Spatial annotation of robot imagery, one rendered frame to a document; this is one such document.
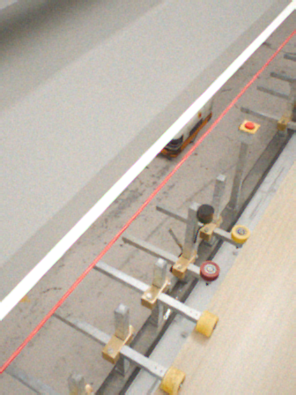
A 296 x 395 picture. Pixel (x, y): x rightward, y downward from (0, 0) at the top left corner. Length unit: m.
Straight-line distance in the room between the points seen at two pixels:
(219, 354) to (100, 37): 1.63
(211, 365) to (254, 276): 0.43
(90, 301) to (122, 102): 2.77
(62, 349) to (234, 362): 1.28
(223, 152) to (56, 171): 3.79
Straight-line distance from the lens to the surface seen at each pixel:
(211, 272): 1.98
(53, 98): 0.19
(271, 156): 2.88
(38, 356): 2.83
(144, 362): 1.69
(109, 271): 1.89
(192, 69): 0.26
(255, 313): 1.91
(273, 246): 2.13
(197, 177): 3.70
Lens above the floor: 2.48
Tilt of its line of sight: 45 degrees down
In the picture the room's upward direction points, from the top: 2 degrees clockwise
